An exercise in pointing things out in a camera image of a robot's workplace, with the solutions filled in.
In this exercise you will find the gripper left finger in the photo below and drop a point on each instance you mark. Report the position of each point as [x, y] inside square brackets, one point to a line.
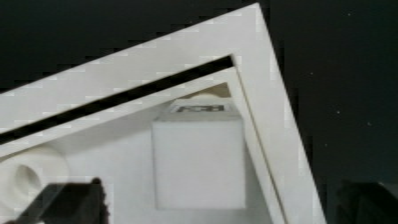
[67, 204]

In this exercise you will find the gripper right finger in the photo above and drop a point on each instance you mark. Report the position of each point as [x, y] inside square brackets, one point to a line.
[368, 204]

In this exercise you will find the white table leg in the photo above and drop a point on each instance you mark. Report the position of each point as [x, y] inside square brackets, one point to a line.
[199, 155]

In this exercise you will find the white U-shaped fence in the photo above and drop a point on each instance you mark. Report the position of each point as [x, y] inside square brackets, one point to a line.
[139, 76]

